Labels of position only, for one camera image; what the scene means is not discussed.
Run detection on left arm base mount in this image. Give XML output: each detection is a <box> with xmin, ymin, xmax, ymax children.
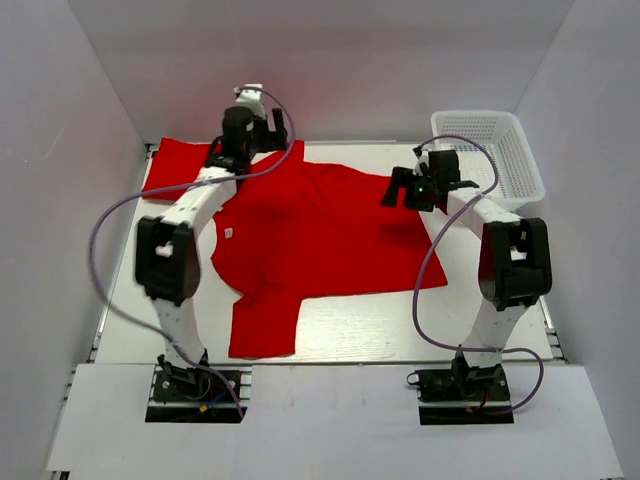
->
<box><xmin>145</xmin><ymin>366</ymin><xmax>243</xmax><ymax>425</ymax></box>

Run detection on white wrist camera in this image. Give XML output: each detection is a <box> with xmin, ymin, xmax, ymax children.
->
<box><xmin>413</xmin><ymin>145</ymin><xmax>431</xmax><ymax>178</ymax></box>
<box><xmin>234</xmin><ymin>84</ymin><xmax>266</xmax><ymax>120</ymax></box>

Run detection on folded red t-shirt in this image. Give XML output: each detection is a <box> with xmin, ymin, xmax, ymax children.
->
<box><xmin>142</xmin><ymin>137</ymin><xmax>210</xmax><ymax>203</ymax></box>

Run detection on red t-shirt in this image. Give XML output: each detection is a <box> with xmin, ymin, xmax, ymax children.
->
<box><xmin>142</xmin><ymin>137</ymin><xmax>210</xmax><ymax>203</ymax></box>
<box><xmin>209</xmin><ymin>139</ymin><xmax>449</xmax><ymax>360</ymax></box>

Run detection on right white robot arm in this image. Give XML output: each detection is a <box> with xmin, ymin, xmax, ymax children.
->
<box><xmin>381</xmin><ymin>148</ymin><xmax>552</xmax><ymax>399</ymax></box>

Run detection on white plastic basket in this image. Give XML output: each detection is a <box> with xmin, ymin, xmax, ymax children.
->
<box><xmin>431</xmin><ymin>110</ymin><xmax>545</xmax><ymax>211</ymax></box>

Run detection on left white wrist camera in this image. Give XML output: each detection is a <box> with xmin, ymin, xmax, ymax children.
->
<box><xmin>234</xmin><ymin>84</ymin><xmax>266</xmax><ymax>120</ymax></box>

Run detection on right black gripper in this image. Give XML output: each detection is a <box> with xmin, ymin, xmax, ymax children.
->
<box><xmin>381</xmin><ymin>167</ymin><xmax>438</xmax><ymax>213</ymax></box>

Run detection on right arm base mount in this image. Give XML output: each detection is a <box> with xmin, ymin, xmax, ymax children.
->
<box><xmin>406</xmin><ymin>368</ymin><xmax>514</xmax><ymax>426</ymax></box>

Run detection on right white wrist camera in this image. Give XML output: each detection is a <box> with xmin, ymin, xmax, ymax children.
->
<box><xmin>413</xmin><ymin>145</ymin><xmax>431</xmax><ymax>178</ymax></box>

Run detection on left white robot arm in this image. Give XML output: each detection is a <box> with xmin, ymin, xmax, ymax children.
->
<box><xmin>134</xmin><ymin>105</ymin><xmax>288</xmax><ymax>399</ymax></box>

